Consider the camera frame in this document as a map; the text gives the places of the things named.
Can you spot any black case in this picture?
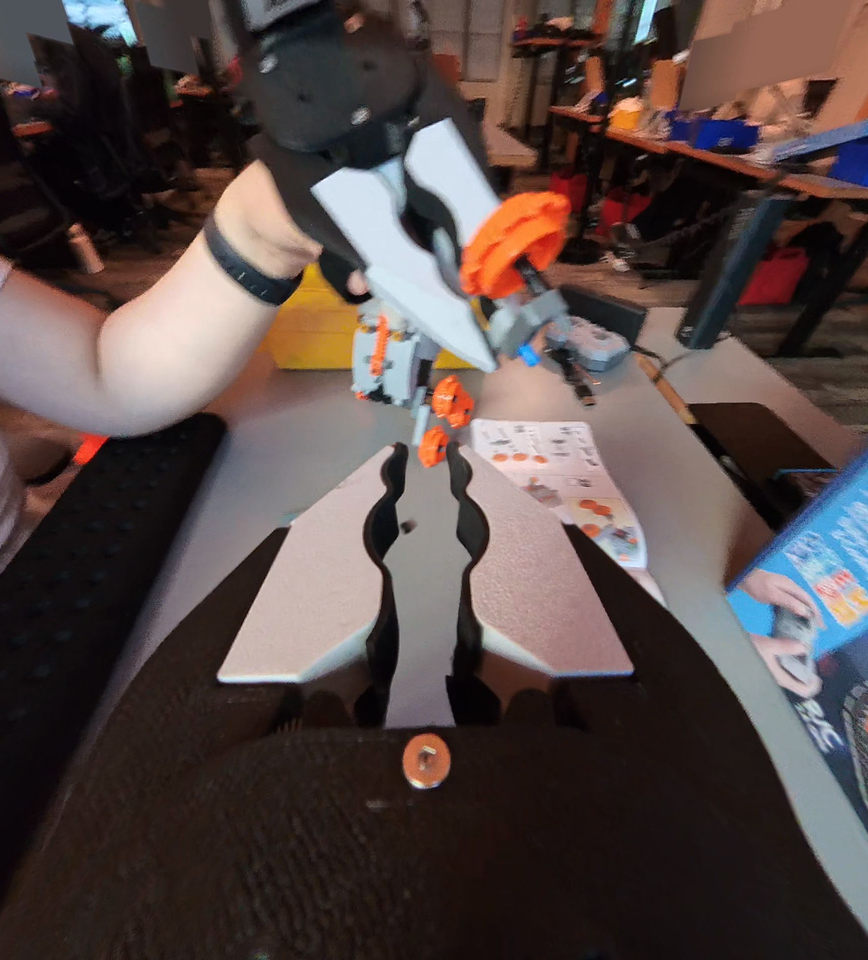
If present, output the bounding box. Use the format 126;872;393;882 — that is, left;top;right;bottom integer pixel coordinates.
563;287;649;342

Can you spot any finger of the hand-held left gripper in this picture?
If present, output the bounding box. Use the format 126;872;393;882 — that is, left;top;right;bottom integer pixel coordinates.
311;167;500;375
402;118;506;262

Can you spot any red bean bag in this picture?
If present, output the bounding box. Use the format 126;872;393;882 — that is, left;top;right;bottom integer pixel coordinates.
548;168;593;215
737;246;812;307

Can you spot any grey and orange robot model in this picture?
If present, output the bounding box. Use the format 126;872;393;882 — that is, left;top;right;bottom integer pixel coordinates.
350;311;476;470

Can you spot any orange gear with grey beam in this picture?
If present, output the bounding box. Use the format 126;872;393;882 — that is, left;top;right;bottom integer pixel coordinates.
458;189;576;370

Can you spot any grey desk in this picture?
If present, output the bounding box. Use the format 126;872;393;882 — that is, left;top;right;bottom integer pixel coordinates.
81;303;868;960

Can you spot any person's left forearm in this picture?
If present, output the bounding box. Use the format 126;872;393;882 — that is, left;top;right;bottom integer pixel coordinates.
0;217;285;440

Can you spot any black wristband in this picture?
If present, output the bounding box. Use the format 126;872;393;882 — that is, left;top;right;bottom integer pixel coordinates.
203;213;305;306

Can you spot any water bottle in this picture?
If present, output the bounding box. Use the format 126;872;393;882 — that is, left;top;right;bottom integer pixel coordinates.
66;223;107;276

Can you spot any wooden worktable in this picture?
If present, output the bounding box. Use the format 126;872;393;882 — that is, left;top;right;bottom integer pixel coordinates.
550;105;868;361

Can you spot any open instruction booklet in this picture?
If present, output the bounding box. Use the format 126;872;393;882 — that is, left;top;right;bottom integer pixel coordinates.
470;417;668;605

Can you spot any blue robot kit box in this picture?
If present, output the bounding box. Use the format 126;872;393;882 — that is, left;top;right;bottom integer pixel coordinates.
725;401;868;867

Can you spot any grey battery box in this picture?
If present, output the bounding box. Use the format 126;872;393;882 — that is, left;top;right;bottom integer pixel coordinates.
545;315;630;374

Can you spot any yellow storage bin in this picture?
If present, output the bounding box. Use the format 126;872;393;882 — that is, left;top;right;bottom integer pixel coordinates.
263;261;476;372

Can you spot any person's left hand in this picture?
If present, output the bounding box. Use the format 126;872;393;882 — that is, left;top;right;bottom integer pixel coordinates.
215;159;374;303

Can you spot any black studded mat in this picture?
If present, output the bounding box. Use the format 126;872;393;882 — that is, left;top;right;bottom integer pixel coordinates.
0;411;230;826

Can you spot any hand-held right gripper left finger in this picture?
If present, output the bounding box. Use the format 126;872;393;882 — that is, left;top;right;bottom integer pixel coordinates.
215;441;411;729

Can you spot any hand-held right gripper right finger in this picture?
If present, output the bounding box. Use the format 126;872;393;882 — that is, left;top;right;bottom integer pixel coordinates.
443;442;638;729

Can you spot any black usb cable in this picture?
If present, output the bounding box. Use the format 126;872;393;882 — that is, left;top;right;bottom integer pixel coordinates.
557;358;600;408

